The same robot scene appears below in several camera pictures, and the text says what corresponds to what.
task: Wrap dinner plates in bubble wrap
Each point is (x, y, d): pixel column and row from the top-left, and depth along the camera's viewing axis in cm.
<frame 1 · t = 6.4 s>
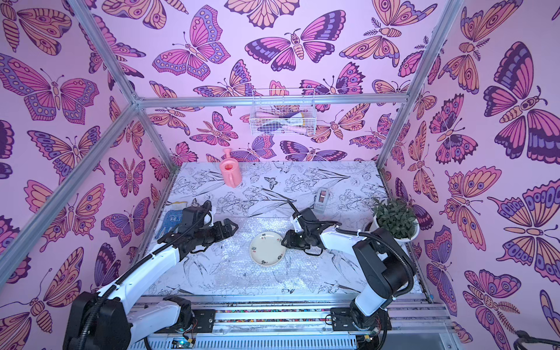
left hand: (231, 228, 85), fingers open
right hand: (284, 241, 90), fingers open
clear bubble wrap sheet: (223, 265, 87), on the table
pink plastic watering can: (230, 170, 107), point 11 cm above the table
tape dispenser: (321, 200, 104), point 3 cm above the table
green potted plant: (398, 217, 80), point 19 cm above the table

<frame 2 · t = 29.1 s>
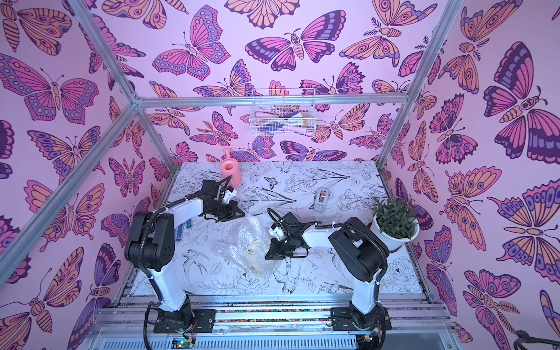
left hand: (245, 212, 96), fingers closed
right hand: (266, 255, 87), fingers closed
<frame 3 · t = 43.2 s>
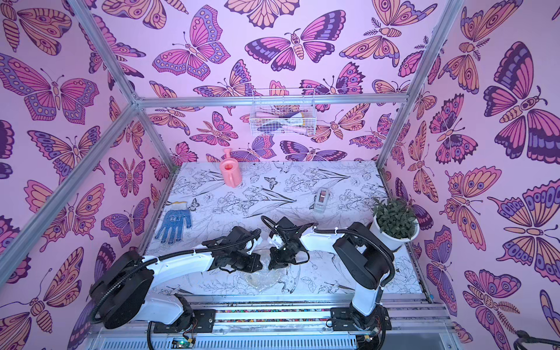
left hand: (263, 266, 84), fingers closed
right hand: (269, 266, 85), fingers closed
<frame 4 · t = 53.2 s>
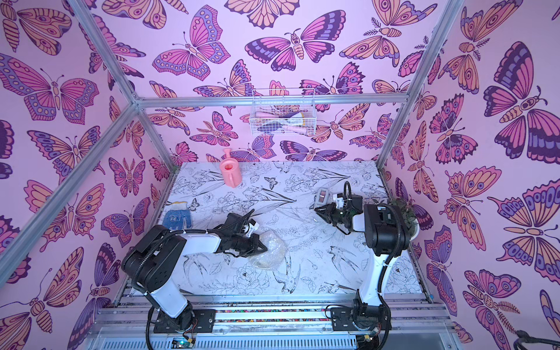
left hand: (268, 250, 89), fingers closed
right hand: (317, 209, 99), fingers closed
